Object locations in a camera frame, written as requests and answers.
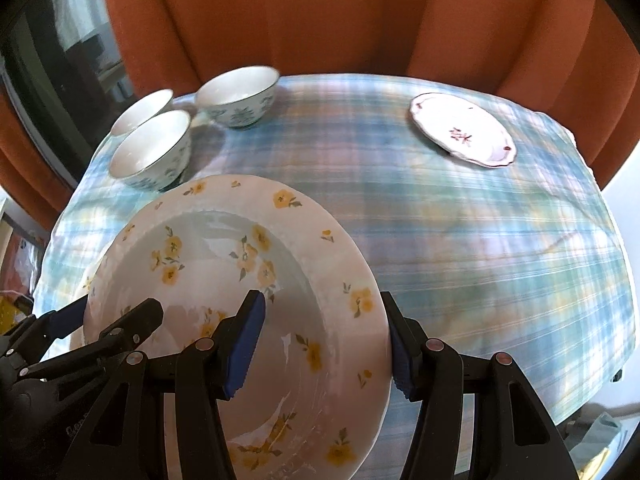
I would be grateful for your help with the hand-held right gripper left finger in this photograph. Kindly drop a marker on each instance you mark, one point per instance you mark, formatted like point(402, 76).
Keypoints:
point(246, 345)

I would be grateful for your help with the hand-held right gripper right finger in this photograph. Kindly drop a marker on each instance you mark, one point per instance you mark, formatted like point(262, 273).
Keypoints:
point(400, 355)

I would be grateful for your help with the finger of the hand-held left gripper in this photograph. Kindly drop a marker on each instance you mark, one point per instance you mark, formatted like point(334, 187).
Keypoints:
point(67, 317)
point(135, 322)

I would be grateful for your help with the yellow floral plate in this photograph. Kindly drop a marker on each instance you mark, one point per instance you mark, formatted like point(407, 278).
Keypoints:
point(225, 260)

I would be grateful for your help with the white bowl blue floral print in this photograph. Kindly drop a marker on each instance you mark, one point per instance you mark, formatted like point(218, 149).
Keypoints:
point(150, 150)
point(142, 110)
point(239, 92)

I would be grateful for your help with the white scalloped plate red print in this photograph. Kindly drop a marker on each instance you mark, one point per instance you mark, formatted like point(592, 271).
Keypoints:
point(450, 120)

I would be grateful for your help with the yellow box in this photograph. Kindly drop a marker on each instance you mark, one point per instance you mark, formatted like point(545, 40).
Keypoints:
point(7, 307)

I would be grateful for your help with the red and white plastic bag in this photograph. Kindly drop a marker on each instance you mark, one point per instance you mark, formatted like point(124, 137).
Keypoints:
point(20, 257)

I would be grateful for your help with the blue plaid tablecloth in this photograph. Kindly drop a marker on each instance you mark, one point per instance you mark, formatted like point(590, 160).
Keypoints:
point(425, 240)

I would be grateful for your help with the green cloth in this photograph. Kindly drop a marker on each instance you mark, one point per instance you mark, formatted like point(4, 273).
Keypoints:
point(602, 432)

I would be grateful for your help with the dark glass window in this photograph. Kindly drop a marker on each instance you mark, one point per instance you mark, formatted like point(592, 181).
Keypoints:
point(50, 60)

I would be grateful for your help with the orange curtain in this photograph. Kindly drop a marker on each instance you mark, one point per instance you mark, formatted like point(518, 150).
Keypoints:
point(325, 20)

